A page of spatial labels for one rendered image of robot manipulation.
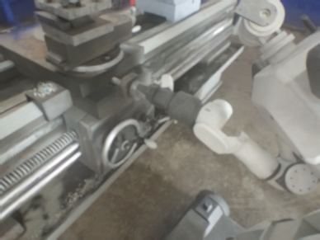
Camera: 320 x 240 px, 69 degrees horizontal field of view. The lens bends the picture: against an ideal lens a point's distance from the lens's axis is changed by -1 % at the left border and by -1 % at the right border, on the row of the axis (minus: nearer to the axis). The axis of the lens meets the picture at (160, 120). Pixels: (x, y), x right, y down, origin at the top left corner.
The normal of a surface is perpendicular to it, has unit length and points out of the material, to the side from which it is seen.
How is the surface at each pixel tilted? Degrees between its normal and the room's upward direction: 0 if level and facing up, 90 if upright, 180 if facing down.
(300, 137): 93
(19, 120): 36
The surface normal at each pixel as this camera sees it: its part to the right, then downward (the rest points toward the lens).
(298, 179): -0.10, 0.04
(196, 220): 0.04, -0.74
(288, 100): -0.76, 0.44
